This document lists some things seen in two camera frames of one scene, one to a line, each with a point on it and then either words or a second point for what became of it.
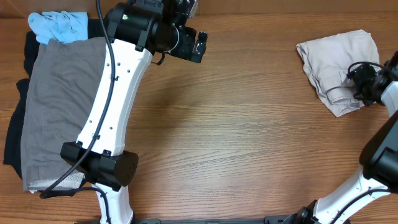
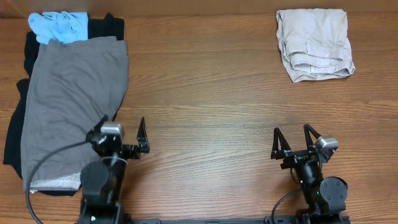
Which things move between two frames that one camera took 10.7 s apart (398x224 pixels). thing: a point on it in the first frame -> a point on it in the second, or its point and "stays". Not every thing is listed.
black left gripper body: [183, 48] -> [130, 152]
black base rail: [272, 219] stays
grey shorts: [62, 80] stays
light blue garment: [59, 26] stays
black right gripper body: [363, 78] -> [295, 157]
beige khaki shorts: [328, 61] -> [313, 43]
